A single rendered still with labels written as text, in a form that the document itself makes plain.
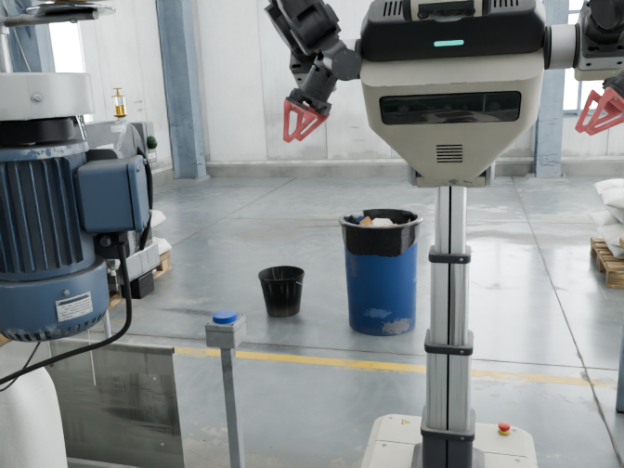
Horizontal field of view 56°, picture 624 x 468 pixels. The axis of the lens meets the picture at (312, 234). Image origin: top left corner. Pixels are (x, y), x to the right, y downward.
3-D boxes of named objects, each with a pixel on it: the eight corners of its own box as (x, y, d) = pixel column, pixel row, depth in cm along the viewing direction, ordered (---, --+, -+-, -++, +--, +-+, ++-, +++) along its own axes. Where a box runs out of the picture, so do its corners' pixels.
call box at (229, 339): (247, 335, 149) (246, 314, 148) (236, 349, 142) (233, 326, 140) (218, 333, 151) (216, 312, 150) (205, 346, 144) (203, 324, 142)
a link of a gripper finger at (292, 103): (267, 134, 113) (289, 89, 111) (278, 133, 120) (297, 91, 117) (298, 150, 112) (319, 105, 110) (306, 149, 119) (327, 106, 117)
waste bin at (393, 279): (426, 309, 369) (426, 208, 353) (419, 344, 321) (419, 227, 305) (351, 305, 381) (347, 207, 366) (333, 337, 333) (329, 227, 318)
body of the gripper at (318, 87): (289, 96, 113) (305, 59, 111) (301, 97, 123) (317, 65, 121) (318, 111, 112) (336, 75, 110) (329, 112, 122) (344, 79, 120)
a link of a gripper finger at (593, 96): (567, 119, 106) (609, 78, 103) (561, 118, 113) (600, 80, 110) (596, 145, 106) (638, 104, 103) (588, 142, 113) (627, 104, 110)
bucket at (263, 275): (312, 304, 387) (310, 266, 381) (299, 321, 359) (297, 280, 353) (269, 301, 395) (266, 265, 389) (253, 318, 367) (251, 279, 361)
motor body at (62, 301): (133, 308, 86) (111, 137, 80) (66, 353, 72) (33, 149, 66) (45, 303, 90) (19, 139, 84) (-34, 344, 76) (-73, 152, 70)
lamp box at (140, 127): (157, 162, 131) (153, 121, 129) (147, 164, 127) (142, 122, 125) (127, 162, 133) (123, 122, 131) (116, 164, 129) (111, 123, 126)
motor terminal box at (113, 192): (155, 233, 85) (146, 153, 83) (149, 251, 76) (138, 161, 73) (95, 238, 84) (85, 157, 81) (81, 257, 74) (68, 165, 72)
